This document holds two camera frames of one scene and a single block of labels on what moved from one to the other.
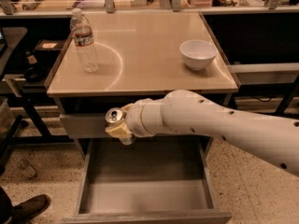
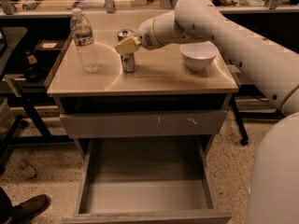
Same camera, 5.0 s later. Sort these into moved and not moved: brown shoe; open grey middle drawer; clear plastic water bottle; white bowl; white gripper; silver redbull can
Moved: white gripper; silver redbull can
Not moved: open grey middle drawer; clear plastic water bottle; white bowl; brown shoe
